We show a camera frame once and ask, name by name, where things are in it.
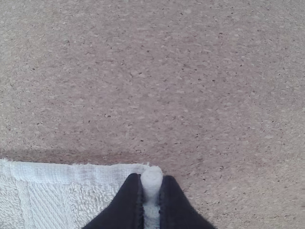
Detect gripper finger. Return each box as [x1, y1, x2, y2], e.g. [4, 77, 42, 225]
[82, 173, 144, 229]
[159, 175, 216, 229]

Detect pale towel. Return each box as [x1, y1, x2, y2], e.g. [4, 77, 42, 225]
[0, 158, 164, 229]

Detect cork mat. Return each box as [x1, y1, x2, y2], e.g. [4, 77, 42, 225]
[0, 0, 305, 229]

